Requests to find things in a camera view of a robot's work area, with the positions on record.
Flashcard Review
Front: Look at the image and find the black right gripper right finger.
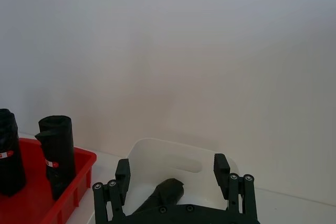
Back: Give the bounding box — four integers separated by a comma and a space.
213, 153, 260, 220

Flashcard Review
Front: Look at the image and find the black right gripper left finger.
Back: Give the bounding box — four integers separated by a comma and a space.
92, 158, 131, 224

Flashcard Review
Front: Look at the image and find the white plastic bin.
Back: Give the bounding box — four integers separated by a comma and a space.
123, 137, 241, 212

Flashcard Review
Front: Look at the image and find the red plastic tray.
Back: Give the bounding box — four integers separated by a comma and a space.
0, 137, 97, 224

